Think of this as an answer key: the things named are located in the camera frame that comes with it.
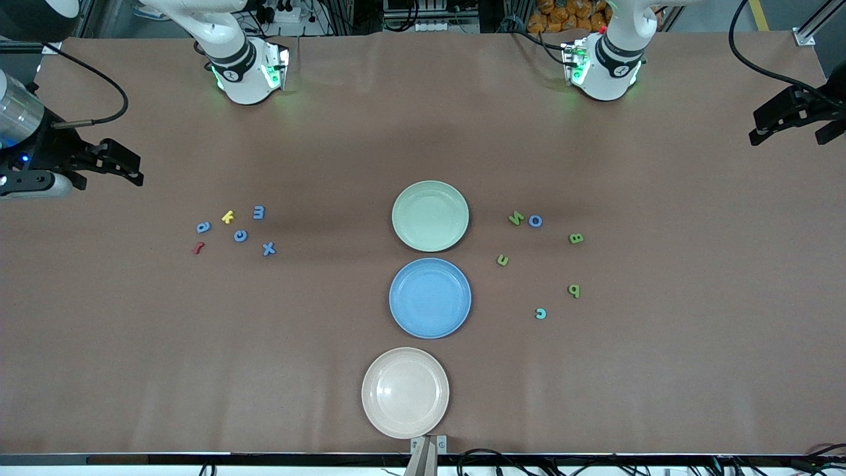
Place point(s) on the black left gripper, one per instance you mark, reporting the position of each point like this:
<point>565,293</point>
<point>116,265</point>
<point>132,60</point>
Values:
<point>801,106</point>

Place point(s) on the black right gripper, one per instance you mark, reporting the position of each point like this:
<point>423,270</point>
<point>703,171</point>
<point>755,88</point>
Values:
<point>47,151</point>

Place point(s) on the blue foam letter a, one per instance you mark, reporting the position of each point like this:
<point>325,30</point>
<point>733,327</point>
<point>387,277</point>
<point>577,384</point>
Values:
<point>203,227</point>

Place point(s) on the blue foam letter e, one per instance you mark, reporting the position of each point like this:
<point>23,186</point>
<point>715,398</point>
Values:
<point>235,236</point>

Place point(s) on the blue foam letter x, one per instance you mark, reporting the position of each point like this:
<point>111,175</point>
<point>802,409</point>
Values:
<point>268,248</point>

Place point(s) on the green foam letter B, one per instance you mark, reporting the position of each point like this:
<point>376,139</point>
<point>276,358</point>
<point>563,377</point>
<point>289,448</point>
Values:
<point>576,238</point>

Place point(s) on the green foam letter p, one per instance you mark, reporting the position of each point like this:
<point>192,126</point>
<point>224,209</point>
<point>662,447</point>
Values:
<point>574,288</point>

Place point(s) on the green foam letter N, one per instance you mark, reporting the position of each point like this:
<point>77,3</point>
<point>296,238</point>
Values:
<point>516,217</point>

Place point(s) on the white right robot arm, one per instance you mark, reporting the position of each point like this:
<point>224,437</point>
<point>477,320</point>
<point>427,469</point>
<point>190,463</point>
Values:
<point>241,73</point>

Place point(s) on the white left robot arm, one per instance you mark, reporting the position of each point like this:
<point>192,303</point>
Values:
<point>615,73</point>

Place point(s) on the yellow foam letter k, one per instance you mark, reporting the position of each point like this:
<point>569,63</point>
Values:
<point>227,217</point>

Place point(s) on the power strip with plugs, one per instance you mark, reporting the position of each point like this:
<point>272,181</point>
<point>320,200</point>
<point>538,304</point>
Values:
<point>284,13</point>

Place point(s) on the orange packaged goods pile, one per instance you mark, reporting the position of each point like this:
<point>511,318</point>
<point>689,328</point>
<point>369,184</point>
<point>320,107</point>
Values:
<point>562,16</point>

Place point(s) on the blue foam letter O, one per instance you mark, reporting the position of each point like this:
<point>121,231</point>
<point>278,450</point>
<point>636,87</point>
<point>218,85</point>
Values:
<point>530,221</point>

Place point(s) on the brown table cover sheet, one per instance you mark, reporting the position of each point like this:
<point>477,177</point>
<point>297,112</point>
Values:
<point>661,396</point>

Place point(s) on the light green plate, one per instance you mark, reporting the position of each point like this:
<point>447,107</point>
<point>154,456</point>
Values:
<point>430,216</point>

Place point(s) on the blue plate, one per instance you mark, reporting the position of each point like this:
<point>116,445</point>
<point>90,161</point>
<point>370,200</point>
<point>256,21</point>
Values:
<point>430,298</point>

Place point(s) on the white power strip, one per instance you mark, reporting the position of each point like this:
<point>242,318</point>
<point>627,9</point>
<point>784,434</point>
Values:
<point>436,26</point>

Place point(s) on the beige plate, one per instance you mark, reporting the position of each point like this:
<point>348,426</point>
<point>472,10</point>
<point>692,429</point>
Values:
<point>405,393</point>

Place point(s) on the black table edge rail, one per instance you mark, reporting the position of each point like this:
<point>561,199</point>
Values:
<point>264,459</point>

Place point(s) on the grey metal table bracket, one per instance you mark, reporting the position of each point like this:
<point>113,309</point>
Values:
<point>441,444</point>

